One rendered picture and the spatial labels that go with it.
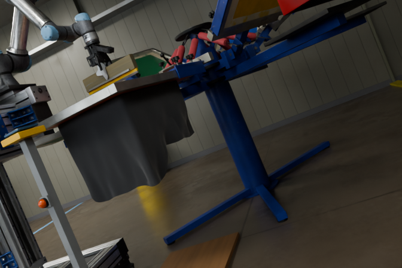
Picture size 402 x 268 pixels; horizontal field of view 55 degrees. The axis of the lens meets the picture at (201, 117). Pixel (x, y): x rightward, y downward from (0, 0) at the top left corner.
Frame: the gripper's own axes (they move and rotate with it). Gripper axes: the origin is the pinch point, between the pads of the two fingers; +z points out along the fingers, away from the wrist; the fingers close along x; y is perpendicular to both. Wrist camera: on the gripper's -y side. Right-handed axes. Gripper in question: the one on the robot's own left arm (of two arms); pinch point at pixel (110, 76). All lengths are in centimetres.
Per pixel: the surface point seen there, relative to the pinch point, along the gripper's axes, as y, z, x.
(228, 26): -49, -5, -57
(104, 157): 0.2, 37.1, 25.5
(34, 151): 10, 23, 52
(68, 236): 9, 61, 53
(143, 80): -29.5, 11.6, 15.4
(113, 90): -28.1, 12.7, 34.7
